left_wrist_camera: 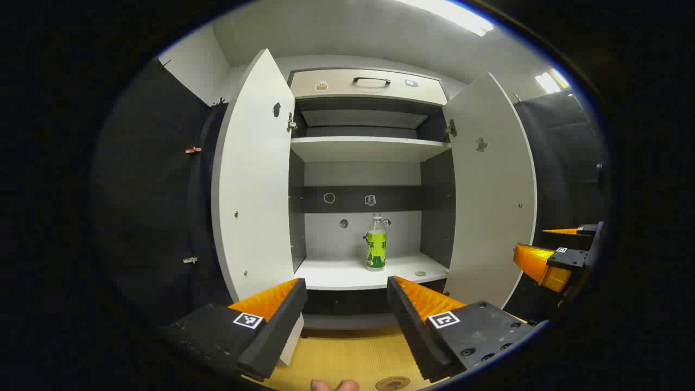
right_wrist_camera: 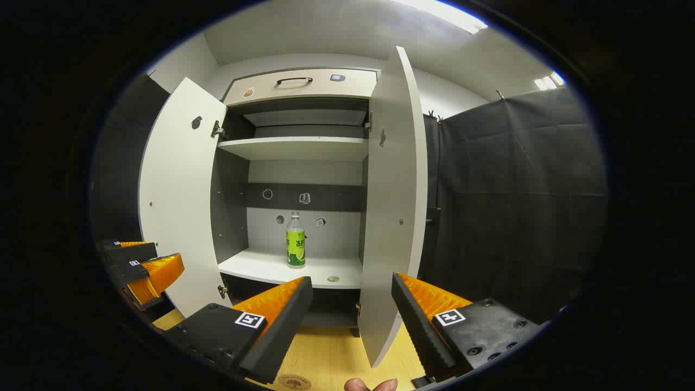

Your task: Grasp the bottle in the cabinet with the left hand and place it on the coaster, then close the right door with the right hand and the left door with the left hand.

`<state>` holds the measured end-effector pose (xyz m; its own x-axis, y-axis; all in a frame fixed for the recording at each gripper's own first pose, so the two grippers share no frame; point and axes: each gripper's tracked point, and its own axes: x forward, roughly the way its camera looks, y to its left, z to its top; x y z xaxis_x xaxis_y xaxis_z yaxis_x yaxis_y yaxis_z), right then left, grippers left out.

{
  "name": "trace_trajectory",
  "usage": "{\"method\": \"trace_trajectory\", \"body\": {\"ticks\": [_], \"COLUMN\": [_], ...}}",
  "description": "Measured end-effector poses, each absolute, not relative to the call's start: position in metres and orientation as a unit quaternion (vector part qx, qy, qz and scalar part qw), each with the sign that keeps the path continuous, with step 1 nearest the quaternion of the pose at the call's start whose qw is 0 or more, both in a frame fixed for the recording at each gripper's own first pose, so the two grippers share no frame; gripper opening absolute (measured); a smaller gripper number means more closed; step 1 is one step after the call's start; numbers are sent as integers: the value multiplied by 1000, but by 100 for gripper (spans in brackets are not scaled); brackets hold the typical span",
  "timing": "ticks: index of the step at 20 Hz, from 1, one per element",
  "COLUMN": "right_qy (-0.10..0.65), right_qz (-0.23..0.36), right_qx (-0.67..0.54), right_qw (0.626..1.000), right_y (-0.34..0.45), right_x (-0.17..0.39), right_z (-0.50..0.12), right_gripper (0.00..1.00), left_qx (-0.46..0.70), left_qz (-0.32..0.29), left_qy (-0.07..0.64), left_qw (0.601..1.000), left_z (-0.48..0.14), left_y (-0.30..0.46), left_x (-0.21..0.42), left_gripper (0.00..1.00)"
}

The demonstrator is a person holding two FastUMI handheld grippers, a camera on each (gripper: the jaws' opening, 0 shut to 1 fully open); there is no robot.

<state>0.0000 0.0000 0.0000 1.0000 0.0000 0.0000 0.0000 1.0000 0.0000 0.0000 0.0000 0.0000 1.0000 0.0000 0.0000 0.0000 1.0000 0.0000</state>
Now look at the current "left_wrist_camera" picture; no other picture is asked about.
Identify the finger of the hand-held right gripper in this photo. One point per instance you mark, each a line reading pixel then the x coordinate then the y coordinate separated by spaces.
pixel 567 259
pixel 589 229

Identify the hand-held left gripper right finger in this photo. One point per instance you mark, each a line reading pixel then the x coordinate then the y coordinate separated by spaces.
pixel 412 331

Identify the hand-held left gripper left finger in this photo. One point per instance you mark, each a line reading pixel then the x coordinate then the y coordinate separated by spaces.
pixel 277 331

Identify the round wooden coaster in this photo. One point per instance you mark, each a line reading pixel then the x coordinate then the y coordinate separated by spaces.
pixel 392 384

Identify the white cabinet door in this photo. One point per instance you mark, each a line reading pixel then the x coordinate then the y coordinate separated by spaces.
pixel 255 190
pixel 488 217

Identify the green label plastic bottle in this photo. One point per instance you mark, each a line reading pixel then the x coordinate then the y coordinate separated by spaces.
pixel 376 250

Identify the white and grey cabinet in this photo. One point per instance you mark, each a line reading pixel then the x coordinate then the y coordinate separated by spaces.
pixel 358 174

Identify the white cabinet shelf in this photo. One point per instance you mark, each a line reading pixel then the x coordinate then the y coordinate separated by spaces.
pixel 336 274
pixel 369 149

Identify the metal door hinge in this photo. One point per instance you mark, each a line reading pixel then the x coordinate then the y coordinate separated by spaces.
pixel 450 128
pixel 291 124

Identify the black backdrop cloth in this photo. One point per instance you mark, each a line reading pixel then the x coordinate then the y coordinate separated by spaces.
pixel 564 163
pixel 152 190

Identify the small ceiling light panel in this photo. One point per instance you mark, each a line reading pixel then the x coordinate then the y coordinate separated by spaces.
pixel 551 81

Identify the long ceiling light panel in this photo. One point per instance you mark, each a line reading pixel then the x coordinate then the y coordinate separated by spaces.
pixel 450 13

